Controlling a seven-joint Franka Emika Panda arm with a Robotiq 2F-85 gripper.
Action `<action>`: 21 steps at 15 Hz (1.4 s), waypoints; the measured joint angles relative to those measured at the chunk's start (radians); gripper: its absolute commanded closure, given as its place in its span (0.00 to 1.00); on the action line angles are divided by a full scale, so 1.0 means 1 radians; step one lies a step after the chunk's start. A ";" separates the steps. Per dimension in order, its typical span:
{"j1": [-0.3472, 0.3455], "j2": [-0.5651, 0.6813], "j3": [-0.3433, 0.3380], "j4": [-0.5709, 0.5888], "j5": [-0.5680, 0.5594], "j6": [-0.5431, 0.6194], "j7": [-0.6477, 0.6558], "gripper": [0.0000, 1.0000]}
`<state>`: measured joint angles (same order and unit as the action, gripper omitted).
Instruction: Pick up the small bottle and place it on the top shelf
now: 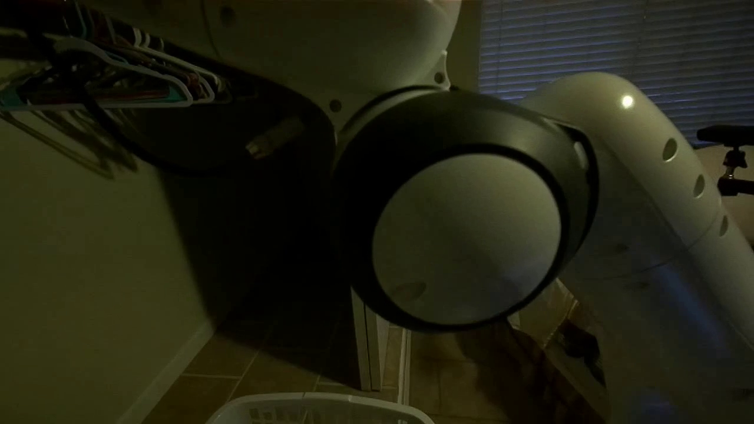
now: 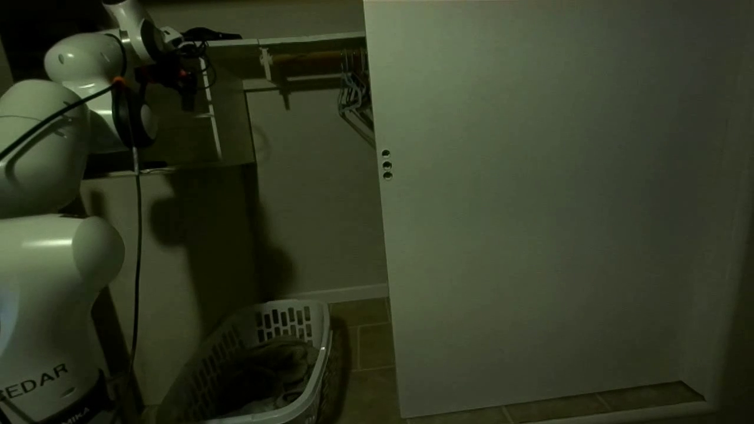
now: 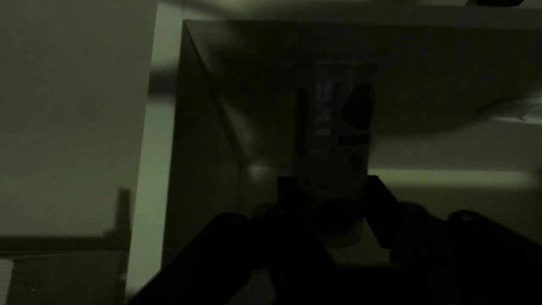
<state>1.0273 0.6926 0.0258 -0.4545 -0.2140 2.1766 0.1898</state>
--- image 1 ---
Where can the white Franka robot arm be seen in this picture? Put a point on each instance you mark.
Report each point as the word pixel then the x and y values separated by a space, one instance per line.
pixel 473 236

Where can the white plastic laundry basket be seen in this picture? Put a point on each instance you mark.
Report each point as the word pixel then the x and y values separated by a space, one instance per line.
pixel 314 409

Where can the white plastic clothes hanger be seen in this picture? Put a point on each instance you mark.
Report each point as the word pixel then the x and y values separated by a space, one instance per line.
pixel 190 78
pixel 102 78

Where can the dark window blinds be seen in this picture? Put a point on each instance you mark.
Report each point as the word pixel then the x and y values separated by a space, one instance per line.
pixel 550 39

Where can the black camera tripod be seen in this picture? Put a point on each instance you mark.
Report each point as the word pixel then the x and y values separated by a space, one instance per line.
pixel 735 161

